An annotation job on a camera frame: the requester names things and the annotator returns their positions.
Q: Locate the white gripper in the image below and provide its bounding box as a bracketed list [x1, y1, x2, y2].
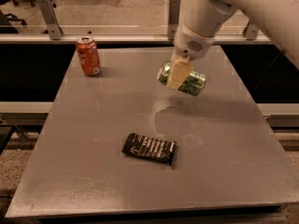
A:
[167, 22, 214, 90]

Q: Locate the right metal railing bracket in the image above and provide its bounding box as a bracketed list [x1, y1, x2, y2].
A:
[242, 20, 259, 40]

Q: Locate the glass railing panel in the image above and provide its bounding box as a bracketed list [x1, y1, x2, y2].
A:
[0, 0, 299, 35]

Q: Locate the metal railing bracket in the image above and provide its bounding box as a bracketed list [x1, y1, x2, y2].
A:
[242, 20, 259, 40]
[167, 0, 180, 40]
[36, 0, 63, 40]

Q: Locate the green soda can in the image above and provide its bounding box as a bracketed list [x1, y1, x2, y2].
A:
[157, 61, 206, 96]

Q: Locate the left metal railing bracket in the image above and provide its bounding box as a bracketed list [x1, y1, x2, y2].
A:
[36, 0, 63, 40]

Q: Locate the black snack bar wrapper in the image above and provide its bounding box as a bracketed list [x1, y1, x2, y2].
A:
[121, 133, 177, 165]

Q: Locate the middle metal railing bracket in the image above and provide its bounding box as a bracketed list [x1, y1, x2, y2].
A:
[167, 0, 180, 40]

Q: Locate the orange soda can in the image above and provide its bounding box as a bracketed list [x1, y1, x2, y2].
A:
[76, 36, 102, 76]

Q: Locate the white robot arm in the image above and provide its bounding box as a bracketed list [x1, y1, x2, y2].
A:
[167, 0, 299, 90]

